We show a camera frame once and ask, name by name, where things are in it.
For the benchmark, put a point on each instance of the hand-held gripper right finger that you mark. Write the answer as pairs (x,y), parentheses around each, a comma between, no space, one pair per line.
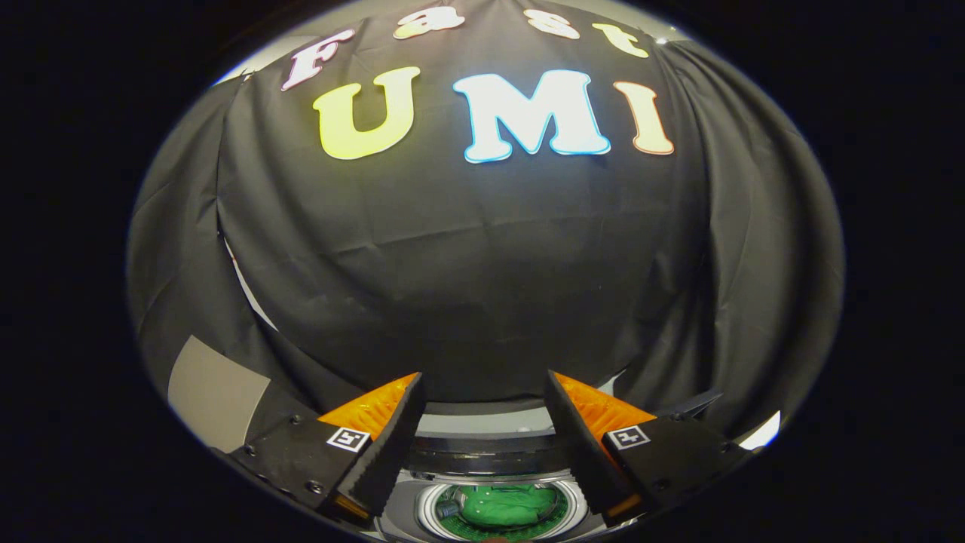
(577,445)

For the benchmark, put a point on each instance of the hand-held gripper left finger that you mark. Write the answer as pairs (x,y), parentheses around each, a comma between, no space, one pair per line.
(388,445)

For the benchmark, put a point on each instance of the dark washing machine lid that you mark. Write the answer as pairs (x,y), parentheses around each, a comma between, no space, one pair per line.
(490,449)

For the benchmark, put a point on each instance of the green polo shirt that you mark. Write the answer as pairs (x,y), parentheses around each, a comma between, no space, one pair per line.
(505,505)

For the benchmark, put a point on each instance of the dark cabinet with beige front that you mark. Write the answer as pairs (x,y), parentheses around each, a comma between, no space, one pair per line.
(215,392)

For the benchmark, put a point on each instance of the white flat board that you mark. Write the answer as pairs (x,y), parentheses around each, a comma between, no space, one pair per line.
(761,434)

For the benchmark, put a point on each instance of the black backdrop cloth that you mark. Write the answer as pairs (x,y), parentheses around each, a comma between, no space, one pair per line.
(452,264)

